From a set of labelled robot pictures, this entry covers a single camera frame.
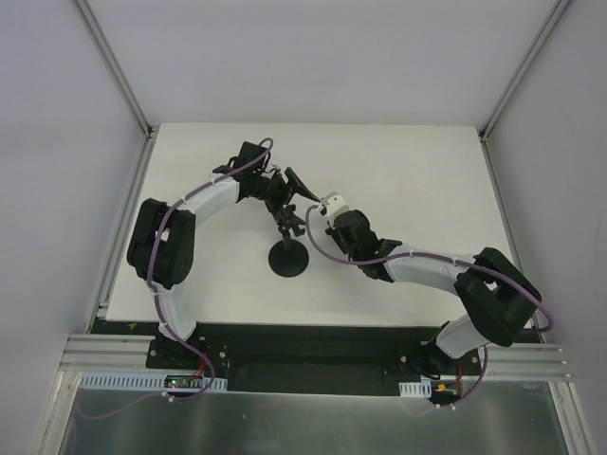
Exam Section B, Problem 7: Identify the white slotted right cable duct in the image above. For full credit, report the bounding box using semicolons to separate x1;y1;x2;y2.
398;379;432;399

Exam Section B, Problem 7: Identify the white slotted left cable duct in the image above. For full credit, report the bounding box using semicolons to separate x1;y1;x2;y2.
80;373;228;394

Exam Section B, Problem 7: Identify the black phone stand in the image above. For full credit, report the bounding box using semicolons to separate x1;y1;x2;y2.
268;204;309;278

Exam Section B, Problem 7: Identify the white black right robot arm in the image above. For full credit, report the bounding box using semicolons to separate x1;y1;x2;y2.
325;210;542;379

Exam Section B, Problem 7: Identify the aluminium left frame post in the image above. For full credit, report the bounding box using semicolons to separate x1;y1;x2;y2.
70;0;154;137

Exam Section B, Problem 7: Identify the aluminium frame post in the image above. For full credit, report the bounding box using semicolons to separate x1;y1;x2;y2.
478;0;576;143
70;0;154;137

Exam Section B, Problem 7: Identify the aluminium right table rail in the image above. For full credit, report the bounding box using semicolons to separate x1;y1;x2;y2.
479;138;544;343

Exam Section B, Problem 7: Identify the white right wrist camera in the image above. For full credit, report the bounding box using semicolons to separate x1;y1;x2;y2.
320;192;350;227

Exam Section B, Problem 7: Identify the aluminium table rail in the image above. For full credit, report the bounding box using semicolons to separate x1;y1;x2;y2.
479;138;544;343
31;125;160;454

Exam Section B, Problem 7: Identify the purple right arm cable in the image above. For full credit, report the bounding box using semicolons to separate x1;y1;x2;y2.
305;203;555;409

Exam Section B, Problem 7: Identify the aluminium left table rail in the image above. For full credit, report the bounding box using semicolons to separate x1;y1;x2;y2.
31;125;160;454

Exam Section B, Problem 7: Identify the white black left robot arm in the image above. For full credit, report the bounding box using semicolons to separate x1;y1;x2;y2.
126;137;319;369

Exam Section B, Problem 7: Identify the aluminium right frame post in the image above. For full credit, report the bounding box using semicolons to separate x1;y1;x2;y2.
478;0;576;143

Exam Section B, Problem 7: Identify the shiny metal front panel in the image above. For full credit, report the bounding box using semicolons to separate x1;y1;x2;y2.
34;372;584;454

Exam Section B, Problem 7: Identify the white slotted cable duct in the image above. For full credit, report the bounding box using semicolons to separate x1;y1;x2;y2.
398;379;432;399
80;373;228;394

